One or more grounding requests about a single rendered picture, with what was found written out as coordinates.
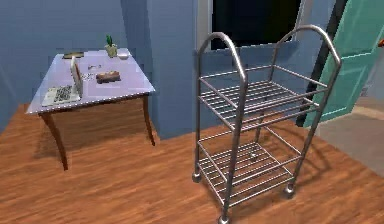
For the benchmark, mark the small green potted houseplant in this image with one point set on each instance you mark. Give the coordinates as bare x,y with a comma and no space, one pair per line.
111,49

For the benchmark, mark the white-topped wooden table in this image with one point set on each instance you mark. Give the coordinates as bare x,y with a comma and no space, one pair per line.
110,87

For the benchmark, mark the small white bowl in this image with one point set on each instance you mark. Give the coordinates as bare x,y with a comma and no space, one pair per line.
123,56

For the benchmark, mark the small grey keys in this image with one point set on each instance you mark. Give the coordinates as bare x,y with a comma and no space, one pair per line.
94,66

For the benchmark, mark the dark window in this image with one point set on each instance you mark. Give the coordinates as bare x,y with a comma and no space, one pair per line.
255,20

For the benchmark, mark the white open laptop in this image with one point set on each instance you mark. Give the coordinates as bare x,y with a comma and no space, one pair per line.
65,91

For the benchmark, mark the dark flat book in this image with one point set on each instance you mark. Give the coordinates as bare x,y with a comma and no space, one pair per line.
73,54

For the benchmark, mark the teal room door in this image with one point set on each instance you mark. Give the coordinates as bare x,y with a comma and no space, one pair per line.
350,60

